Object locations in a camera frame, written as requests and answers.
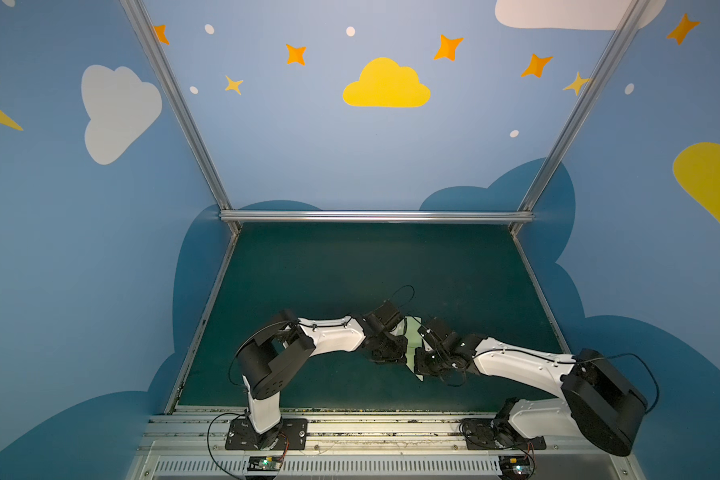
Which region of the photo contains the left green controller board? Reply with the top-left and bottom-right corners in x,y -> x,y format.
247,456 -> 283,473

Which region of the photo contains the right aluminium frame post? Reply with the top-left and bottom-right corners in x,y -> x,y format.
518,0 -> 650,221

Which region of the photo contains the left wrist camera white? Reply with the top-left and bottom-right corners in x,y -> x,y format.
394,317 -> 408,336

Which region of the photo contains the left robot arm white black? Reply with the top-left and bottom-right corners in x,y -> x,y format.
235,300 -> 408,450

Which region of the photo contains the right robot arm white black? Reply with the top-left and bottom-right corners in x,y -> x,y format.
414,319 -> 649,457

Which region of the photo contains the dark green table mat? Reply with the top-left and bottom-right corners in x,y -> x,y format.
179,223 -> 560,412

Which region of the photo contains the light green paper sheet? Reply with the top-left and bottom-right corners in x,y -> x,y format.
405,316 -> 423,381

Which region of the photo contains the aluminium frame post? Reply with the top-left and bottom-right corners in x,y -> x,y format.
518,0 -> 650,221
120,0 -> 232,211

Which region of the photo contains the left aluminium frame post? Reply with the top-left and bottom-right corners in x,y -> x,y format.
120,0 -> 232,211

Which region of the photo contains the right green controller board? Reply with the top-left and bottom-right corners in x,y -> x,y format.
499,456 -> 534,480

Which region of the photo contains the green controller board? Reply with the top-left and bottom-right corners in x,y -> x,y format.
499,456 -> 534,480
247,456 -> 283,473

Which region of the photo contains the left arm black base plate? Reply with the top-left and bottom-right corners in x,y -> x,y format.
224,418 -> 308,451

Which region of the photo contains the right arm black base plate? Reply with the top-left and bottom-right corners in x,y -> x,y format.
459,418 -> 547,450

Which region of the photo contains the aluminium front rail bed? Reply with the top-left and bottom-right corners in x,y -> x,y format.
127,407 -> 646,479

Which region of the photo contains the back horizontal aluminium bar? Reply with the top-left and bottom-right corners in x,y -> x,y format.
220,210 -> 534,225

